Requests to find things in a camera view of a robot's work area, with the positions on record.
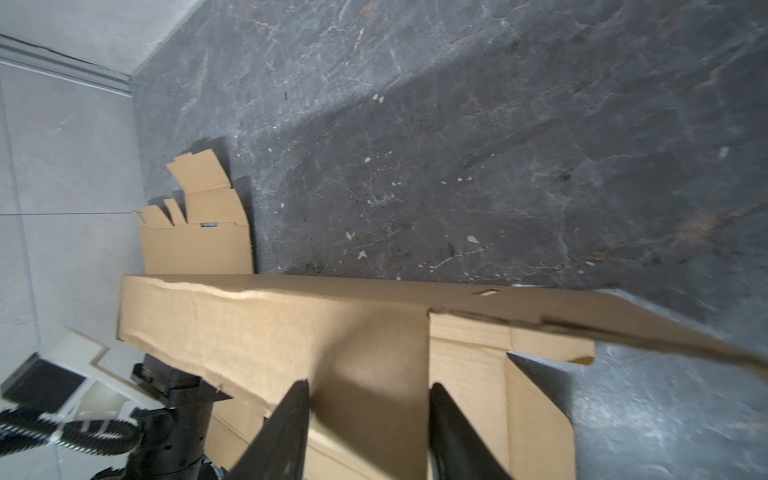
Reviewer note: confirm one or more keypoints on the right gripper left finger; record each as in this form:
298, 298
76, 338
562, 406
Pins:
279, 449

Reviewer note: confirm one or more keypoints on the aluminium frame profile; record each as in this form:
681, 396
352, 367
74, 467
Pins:
46, 61

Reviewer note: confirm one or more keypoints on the cardboard box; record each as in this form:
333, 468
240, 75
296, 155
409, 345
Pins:
209, 235
370, 350

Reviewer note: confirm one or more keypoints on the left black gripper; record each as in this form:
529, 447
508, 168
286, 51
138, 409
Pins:
173, 436

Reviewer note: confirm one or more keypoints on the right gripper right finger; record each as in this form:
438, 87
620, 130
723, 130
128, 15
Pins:
456, 449

